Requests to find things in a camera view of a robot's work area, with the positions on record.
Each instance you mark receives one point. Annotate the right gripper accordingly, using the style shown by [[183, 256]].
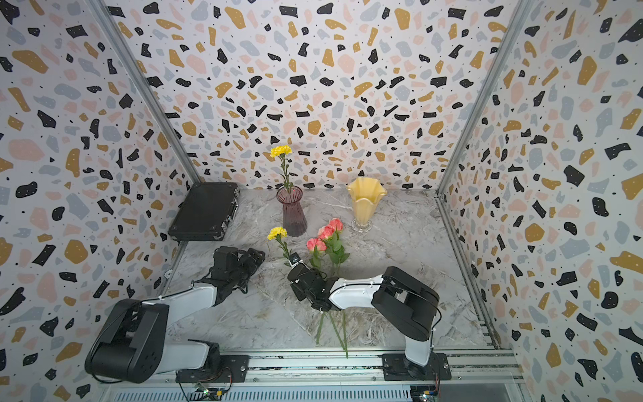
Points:
[[295, 292]]

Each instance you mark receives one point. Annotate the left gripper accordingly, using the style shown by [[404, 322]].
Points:
[[251, 265]]

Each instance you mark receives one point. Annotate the pink rose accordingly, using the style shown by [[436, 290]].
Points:
[[325, 234], [316, 246], [338, 256]]

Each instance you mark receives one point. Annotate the yellow carnation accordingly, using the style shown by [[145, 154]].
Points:
[[279, 234], [280, 153]]

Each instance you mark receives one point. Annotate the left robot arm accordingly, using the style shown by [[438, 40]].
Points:
[[132, 345]]

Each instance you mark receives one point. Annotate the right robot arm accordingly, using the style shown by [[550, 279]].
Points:
[[407, 303]]

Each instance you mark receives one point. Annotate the purple ribbed glass vase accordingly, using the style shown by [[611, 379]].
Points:
[[293, 218]]

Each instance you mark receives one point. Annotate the black briefcase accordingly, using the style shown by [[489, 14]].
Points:
[[207, 213]]

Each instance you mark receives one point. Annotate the yellow fluted glass vase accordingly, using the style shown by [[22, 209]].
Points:
[[366, 193]]

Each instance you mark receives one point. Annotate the green circuit board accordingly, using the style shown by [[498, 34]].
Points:
[[204, 393]]

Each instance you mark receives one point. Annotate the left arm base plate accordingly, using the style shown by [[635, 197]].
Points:
[[225, 368]]

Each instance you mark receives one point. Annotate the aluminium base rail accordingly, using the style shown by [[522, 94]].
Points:
[[328, 375]]

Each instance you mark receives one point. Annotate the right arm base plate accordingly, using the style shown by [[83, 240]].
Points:
[[396, 367]]

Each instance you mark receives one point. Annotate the aluminium left corner post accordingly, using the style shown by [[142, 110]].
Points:
[[125, 38]]

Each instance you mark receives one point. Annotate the aluminium corner post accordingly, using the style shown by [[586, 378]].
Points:
[[515, 24], [125, 38]]

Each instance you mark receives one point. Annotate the aluminium right corner post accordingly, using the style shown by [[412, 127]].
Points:
[[515, 24]]

